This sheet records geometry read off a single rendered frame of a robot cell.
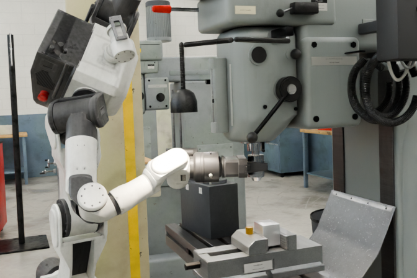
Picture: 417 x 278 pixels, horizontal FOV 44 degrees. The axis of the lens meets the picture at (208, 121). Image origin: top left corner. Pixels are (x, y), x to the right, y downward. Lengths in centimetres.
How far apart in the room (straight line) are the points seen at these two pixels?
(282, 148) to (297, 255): 733
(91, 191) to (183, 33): 969
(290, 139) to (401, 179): 730
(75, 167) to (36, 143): 893
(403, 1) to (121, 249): 239
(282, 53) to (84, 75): 59
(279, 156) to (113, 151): 591
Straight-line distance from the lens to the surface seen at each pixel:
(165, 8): 153
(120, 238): 324
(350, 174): 177
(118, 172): 316
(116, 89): 162
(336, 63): 151
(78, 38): 169
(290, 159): 890
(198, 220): 190
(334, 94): 150
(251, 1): 140
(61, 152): 192
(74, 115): 153
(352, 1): 158
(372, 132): 167
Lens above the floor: 145
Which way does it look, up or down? 3 degrees down
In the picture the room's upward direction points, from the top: 2 degrees counter-clockwise
